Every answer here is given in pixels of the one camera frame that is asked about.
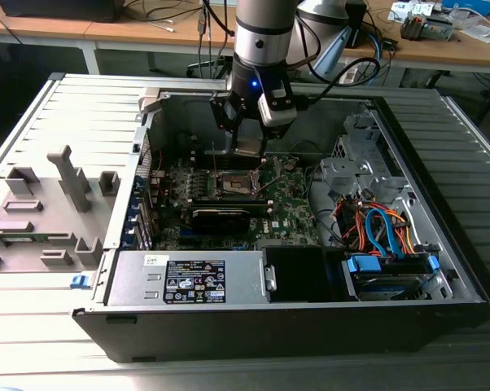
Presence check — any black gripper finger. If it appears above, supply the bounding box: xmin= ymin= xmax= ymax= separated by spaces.
xmin=228 ymin=108 xmax=248 ymax=155
xmin=260 ymin=122 xmax=286 ymax=159

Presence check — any silver CPU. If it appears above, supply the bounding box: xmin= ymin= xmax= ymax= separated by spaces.
xmin=232 ymin=140 xmax=267 ymax=159

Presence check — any CPU socket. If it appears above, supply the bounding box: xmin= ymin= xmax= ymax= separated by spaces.
xmin=214 ymin=169 xmax=266 ymax=199

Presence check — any green motherboard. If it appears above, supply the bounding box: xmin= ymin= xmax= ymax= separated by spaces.
xmin=149 ymin=154 xmax=326 ymax=252

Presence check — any black graphics card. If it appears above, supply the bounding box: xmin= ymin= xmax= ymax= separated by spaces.
xmin=190 ymin=207 xmax=250 ymax=235

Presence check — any metal drive cage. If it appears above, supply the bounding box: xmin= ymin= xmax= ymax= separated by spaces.
xmin=320 ymin=113 xmax=411 ymax=200

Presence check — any black stand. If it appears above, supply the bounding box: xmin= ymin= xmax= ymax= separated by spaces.
xmin=344 ymin=0 xmax=370 ymax=49

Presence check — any hard disk blue carrier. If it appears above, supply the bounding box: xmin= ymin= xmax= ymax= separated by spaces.
xmin=342 ymin=251 xmax=444 ymax=303

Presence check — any copper heat sink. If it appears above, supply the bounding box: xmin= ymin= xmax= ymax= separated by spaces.
xmin=400 ymin=11 xmax=428 ymax=41

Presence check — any silver power supply unit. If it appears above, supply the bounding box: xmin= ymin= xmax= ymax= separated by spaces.
xmin=104 ymin=248 xmax=270 ymax=307

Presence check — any wooden desk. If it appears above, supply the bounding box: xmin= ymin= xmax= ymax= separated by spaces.
xmin=0 ymin=0 xmax=238 ymax=77
xmin=338 ymin=0 xmax=490 ymax=89

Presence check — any grey parts rack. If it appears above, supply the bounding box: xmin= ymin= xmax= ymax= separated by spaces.
xmin=0 ymin=144 xmax=122 ymax=274

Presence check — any black PC case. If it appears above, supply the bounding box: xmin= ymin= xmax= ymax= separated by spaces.
xmin=72 ymin=87 xmax=490 ymax=364

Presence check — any black box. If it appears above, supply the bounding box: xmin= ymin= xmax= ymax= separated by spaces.
xmin=0 ymin=0 xmax=126 ymax=24

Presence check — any metal drive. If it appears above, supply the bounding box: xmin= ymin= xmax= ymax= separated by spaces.
xmin=426 ymin=15 xmax=454 ymax=41

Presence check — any green RAM stick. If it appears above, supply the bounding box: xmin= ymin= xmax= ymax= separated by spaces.
xmin=3 ymin=234 xmax=38 ymax=245

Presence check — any blue box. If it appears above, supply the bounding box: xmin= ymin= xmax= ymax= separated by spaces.
xmin=442 ymin=0 xmax=490 ymax=16

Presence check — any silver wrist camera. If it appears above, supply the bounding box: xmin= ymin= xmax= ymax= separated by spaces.
xmin=257 ymin=94 xmax=298 ymax=128

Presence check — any black camera cable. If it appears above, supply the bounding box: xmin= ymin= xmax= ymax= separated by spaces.
xmin=293 ymin=56 xmax=383 ymax=109

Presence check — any blue wire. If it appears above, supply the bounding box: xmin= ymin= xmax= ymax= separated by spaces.
xmin=365 ymin=205 xmax=407 ymax=260

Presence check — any orange wire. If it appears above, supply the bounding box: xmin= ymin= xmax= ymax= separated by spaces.
xmin=385 ymin=205 xmax=417 ymax=256

